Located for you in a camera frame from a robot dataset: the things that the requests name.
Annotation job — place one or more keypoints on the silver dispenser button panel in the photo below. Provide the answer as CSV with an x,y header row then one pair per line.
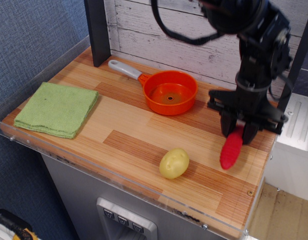
x,y
126,221

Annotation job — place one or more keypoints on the grey toy fridge cabinet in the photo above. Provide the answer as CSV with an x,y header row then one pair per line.
x,y
80,191

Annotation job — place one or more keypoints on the yellow toy potato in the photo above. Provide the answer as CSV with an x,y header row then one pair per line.
x,y
174,163

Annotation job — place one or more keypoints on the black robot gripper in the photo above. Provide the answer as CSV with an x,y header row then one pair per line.
x,y
251,107

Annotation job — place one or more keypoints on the white toy sink unit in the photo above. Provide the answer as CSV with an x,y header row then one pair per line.
x,y
287,167

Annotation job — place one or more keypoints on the dark grey post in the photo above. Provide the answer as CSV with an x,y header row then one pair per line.
x,y
295,70
98,31

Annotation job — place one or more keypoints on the dark grey left post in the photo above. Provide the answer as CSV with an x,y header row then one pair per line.
x,y
98,31

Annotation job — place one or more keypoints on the red handled ice cream scoop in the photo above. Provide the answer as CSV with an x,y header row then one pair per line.
x,y
232,146

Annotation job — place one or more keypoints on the orange pot with grey handle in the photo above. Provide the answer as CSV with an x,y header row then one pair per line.
x,y
167,92

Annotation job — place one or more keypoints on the green folded towel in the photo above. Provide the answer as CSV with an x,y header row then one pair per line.
x,y
57,110

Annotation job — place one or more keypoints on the yellow object at corner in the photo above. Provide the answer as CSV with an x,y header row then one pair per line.
x,y
24,234

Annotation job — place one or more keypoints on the dark grey right post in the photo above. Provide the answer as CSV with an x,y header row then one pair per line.
x,y
295,70

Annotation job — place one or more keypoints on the clear acrylic table guard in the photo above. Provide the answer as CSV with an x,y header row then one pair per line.
x,y
123,141

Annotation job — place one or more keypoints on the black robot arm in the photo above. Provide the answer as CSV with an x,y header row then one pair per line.
x,y
264,34

